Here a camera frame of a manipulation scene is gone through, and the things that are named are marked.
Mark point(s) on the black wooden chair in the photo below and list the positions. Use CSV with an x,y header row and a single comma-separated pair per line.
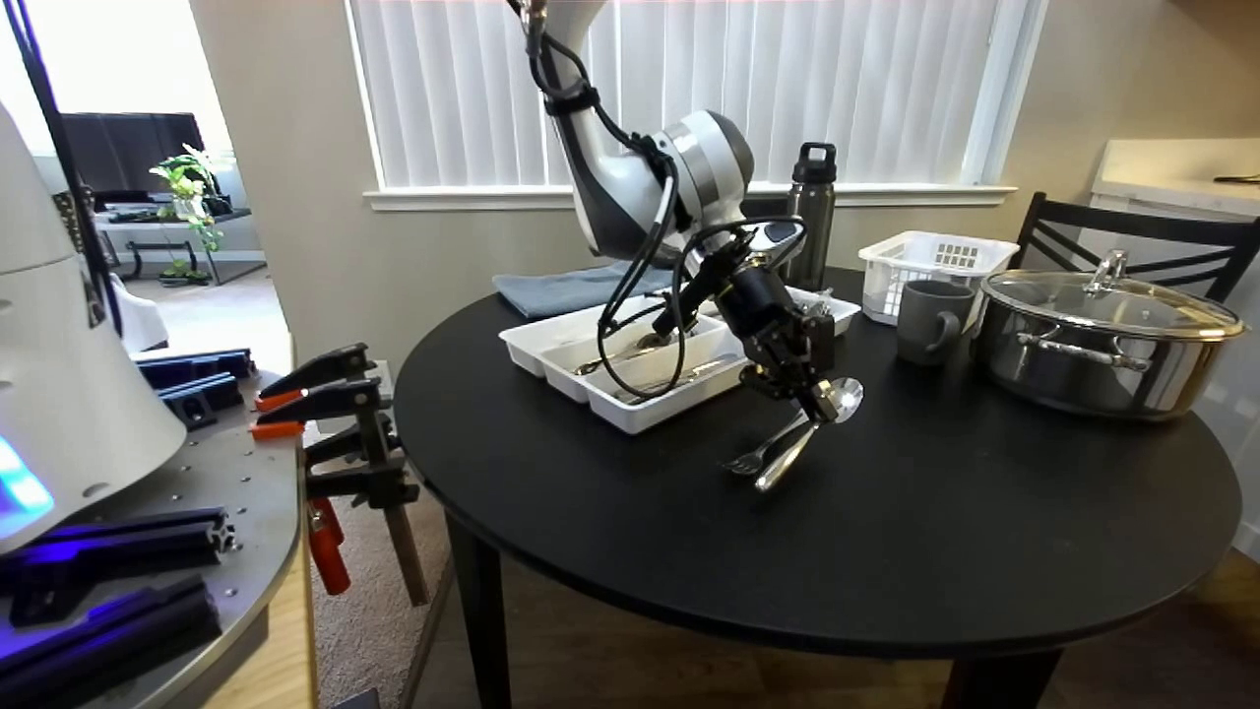
x,y
1186,255

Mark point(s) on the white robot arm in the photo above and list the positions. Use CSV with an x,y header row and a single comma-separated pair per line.
x,y
690,180

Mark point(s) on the black television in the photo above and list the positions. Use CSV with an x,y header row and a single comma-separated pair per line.
x,y
117,150

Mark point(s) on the silver spoon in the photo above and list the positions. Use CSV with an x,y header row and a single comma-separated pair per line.
x,y
827,404

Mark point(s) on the steel pot with lid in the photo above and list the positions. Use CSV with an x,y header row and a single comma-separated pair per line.
x,y
1098,346

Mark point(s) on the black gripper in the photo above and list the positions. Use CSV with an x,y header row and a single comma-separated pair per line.
x,y
790,346

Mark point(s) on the white robot base cone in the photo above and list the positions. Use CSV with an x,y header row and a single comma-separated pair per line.
x,y
77,419

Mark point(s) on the orange black clamp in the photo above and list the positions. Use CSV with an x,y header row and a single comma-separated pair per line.
x,y
380,485
328,382

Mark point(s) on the round black table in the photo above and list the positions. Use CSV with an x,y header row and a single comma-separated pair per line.
x,y
942,520

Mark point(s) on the white plastic basket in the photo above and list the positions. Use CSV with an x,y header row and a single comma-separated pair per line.
x,y
904,259

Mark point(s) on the green potted plant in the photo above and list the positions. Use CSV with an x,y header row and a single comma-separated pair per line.
x,y
191,186

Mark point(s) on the blue folded cloth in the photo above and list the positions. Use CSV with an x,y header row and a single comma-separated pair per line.
x,y
555,293

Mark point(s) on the dark steel water bottle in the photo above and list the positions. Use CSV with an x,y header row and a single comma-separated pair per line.
x,y
814,205

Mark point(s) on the grey ceramic mug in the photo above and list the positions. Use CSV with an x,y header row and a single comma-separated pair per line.
x,y
933,319

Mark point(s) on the white cutlery tray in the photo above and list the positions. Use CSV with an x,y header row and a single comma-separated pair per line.
x,y
630,380

